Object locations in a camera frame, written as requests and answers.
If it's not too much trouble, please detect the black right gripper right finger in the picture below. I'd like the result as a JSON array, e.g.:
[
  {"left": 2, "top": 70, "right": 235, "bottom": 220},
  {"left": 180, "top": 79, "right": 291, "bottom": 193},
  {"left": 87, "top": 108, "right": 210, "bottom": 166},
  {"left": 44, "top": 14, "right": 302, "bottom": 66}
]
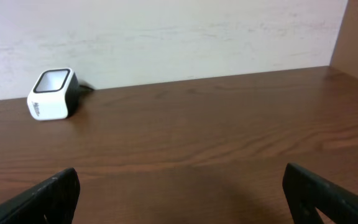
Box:
[{"left": 282, "top": 163, "right": 358, "bottom": 224}]

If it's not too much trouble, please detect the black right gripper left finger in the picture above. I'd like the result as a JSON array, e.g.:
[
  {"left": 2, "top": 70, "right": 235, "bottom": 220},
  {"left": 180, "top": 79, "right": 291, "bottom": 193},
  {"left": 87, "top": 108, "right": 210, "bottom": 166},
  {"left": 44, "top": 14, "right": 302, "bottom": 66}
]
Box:
[{"left": 0, "top": 167, "right": 80, "bottom": 223}]

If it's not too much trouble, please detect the white barcode scanner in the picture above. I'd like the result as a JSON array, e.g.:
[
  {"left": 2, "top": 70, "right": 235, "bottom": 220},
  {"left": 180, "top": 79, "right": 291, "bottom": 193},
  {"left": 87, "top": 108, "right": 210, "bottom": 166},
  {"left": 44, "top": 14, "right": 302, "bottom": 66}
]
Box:
[{"left": 27, "top": 68, "right": 80, "bottom": 121}]

